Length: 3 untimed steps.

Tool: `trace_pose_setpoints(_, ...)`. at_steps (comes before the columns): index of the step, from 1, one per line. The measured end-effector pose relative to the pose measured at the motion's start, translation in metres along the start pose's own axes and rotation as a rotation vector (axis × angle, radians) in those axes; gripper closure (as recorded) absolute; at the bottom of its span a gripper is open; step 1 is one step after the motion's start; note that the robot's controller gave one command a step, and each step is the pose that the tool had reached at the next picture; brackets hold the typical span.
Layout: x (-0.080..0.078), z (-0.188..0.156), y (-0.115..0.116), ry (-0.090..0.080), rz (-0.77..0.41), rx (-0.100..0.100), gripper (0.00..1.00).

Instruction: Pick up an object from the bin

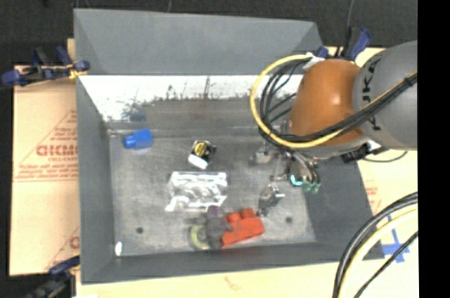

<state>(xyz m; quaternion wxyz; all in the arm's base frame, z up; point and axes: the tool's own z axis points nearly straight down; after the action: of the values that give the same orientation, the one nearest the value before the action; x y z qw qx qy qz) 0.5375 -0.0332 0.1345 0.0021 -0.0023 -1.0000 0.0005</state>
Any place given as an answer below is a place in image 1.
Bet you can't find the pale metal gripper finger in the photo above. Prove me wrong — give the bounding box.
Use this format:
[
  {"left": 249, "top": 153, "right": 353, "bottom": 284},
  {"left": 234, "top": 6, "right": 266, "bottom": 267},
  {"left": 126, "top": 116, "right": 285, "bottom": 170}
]
[
  {"left": 250, "top": 145, "right": 281, "bottom": 166},
  {"left": 257, "top": 183, "right": 286, "bottom": 217}
]

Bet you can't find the red toy brick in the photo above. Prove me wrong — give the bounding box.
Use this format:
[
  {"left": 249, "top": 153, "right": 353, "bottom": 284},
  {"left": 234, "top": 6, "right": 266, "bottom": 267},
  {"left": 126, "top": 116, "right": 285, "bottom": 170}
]
[{"left": 219, "top": 207, "right": 266, "bottom": 249}]

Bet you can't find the grey toy figure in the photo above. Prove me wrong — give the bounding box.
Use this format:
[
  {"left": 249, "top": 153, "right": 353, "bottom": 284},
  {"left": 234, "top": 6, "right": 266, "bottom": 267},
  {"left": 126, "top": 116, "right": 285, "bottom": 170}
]
[{"left": 203, "top": 205, "right": 235, "bottom": 250}]

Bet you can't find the black yellow white small object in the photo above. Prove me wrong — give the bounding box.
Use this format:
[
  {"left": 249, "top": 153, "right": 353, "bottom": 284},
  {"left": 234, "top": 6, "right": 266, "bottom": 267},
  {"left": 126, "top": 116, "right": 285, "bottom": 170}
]
[{"left": 187, "top": 139, "right": 217, "bottom": 170}]

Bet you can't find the clear plastic packet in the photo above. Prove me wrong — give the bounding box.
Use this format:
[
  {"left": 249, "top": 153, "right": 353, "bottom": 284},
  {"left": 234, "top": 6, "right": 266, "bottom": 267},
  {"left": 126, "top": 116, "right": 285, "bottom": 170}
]
[{"left": 165, "top": 170, "right": 229, "bottom": 214}]

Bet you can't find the blue plastic block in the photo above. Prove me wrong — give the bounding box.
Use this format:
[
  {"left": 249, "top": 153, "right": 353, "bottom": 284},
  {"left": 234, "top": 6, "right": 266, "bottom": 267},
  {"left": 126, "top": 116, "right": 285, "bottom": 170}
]
[{"left": 122, "top": 128, "right": 154, "bottom": 150}]

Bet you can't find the grey metal bin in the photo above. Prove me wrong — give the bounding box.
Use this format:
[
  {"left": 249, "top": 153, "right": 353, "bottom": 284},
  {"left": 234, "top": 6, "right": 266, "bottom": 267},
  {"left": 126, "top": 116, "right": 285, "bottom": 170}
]
[{"left": 72, "top": 8, "right": 385, "bottom": 283}]

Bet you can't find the brown cardboard board red print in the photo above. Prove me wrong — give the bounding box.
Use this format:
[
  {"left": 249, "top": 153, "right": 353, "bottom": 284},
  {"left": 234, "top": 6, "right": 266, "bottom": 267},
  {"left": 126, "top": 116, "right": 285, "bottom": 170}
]
[{"left": 8, "top": 38, "right": 82, "bottom": 276}]

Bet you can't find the black cylinder on white bracket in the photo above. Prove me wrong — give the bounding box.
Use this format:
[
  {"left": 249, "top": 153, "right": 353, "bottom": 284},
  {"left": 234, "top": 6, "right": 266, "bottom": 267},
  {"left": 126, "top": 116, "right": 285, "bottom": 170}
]
[{"left": 341, "top": 142, "right": 388, "bottom": 164}]

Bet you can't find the yellow-green ring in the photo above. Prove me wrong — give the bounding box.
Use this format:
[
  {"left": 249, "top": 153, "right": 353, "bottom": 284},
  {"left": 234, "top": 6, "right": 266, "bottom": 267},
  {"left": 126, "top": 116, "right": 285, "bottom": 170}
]
[{"left": 189, "top": 223, "right": 212, "bottom": 252}]

